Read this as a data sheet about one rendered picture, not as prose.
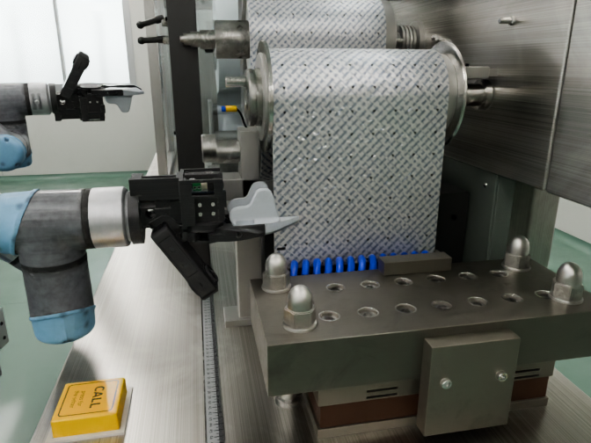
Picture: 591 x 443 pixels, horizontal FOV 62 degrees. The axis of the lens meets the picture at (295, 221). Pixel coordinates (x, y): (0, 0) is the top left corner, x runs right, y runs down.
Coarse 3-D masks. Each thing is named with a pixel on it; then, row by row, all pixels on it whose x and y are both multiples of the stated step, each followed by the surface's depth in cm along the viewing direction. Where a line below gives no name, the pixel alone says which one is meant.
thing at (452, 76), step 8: (256, 64) 67; (264, 64) 61; (448, 64) 66; (264, 72) 61; (448, 72) 65; (264, 80) 60; (264, 88) 61; (456, 88) 65; (264, 96) 61; (456, 96) 65; (264, 104) 61; (264, 112) 62; (448, 112) 66; (264, 120) 62; (448, 120) 67; (264, 128) 63; (264, 136) 64; (272, 136) 65
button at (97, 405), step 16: (80, 384) 59; (96, 384) 59; (112, 384) 59; (64, 400) 56; (80, 400) 56; (96, 400) 56; (112, 400) 56; (64, 416) 54; (80, 416) 54; (96, 416) 54; (112, 416) 54; (64, 432) 54; (80, 432) 54
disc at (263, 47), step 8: (264, 40) 62; (264, 48) 61; (264, 56) 61; (272, 72) 59; (272, 80) 59; (272, 88) 59; (272, 96) 59; (272, 104) 59; (272, 112) 60; (272, 120) 60; (272, 128) 61; (264, 144) 66; (264, 152) 68
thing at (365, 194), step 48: (288, 144) 62; (336, 144) 63; (384, 144) 65; (432, 144) 66; (288, 192) 64; (336, 192) 65; (384, 192) 67; (432, 192) 68; (288, 240) 66; (336, 240) 68; (384, 240) 69; (432, 240) 70
